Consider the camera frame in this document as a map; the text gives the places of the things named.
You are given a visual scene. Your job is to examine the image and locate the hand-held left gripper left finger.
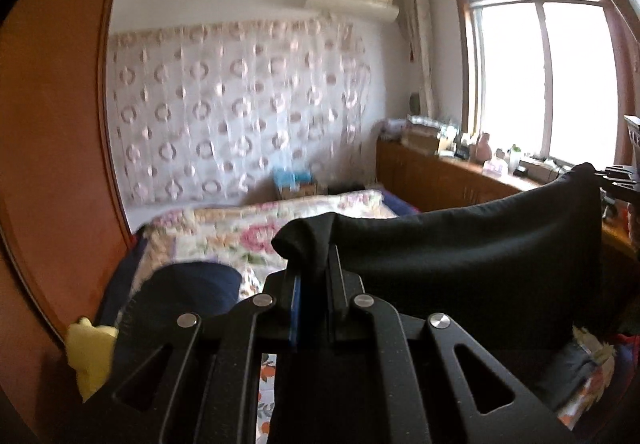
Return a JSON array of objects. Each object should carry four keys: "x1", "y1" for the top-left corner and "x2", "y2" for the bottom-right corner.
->
[{"x1": 65, "y1": 273, "x2": 301, "y2": 444}]

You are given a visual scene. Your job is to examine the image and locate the navy folded garment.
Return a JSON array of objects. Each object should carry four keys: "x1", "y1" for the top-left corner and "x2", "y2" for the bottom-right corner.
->
[{"x1": 117, "y1": 261, "x2": 243, "y2": 340}]

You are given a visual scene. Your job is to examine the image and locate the wooden wardrobe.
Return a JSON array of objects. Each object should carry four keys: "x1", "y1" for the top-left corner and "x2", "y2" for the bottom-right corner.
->
[{"x1": 0, "y1": 0, "x2": 136, "y2": 425}]

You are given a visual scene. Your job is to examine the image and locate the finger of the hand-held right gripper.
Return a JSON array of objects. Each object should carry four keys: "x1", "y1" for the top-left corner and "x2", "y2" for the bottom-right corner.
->
[{"x1": 594, "y1": 163, "x2": 640, "y2": 195}]

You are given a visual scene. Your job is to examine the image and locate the navy blanket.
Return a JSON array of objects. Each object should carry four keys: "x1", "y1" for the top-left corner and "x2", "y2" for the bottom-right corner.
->
[{"x1": 95, "y1": 189, "x2": 616, "y2": 425}]

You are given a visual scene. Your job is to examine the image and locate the black t-shirt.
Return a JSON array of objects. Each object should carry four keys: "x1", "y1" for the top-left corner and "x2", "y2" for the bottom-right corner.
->
[{"x1": 272, "y1": 163, "x2": 606, "y2": 356}]

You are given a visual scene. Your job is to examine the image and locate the floral quilt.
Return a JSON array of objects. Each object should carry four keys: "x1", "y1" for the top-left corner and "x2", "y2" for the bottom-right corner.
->
[{"x1": 127, "y1": 189, "x2": 401, "y2": 315}]

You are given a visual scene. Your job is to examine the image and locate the patterned magazines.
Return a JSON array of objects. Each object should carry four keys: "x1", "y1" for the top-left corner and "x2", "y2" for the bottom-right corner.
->
[{"x1": 407, "y1": 114, "x2": 458, "y2": 132}]

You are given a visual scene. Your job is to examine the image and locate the grey plastic basket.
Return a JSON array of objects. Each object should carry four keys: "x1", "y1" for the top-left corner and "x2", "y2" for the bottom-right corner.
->
[{"x1": 625, "y1": 114, "x2": 640, "y2": 166}]

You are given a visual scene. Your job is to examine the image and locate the small cardboard box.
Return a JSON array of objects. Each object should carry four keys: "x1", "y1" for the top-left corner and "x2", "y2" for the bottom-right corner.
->
[{"x1": 407, "y1": 130, "x2": 443, "y2": 154}]

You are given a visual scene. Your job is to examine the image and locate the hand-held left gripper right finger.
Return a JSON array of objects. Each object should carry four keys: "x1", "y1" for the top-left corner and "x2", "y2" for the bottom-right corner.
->
[{"x1": 325, "y1": 248, "x2": 576, "y2": 444}]

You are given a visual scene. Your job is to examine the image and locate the window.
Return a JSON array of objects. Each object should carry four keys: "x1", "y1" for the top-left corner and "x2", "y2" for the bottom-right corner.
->
[{"x1": 455, "y1": 0, "x2": 640, "y2": 166}]

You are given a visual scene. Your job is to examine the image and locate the long wooden cabinet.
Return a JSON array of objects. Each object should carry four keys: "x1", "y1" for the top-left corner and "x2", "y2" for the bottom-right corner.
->
[{"x1": 375, "y1": 137, "x2": 640, "y2": 265}]

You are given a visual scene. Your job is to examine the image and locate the stack of papers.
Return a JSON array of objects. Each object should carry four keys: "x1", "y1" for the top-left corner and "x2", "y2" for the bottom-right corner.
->
[{"x1": 380, "y1": 119, "x2": 409, "y2": 141}]

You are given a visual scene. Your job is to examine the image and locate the yellow cloth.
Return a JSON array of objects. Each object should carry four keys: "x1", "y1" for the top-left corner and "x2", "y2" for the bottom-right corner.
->
[{"x1": 65, "y1": 317, "x2": 121, "y2": 402}]

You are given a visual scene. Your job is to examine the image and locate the circle-patterned sheer curtain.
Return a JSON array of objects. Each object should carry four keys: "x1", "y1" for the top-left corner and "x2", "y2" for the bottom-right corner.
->
[{"x1": 107, "y1": 17, "x2": 373, "y2": 206}]

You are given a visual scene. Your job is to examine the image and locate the tied floral window curtain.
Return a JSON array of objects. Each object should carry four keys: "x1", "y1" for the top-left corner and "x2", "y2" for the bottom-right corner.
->
[{"x1": 400, "y1": 0, "x2": 441, "y2": 117}]

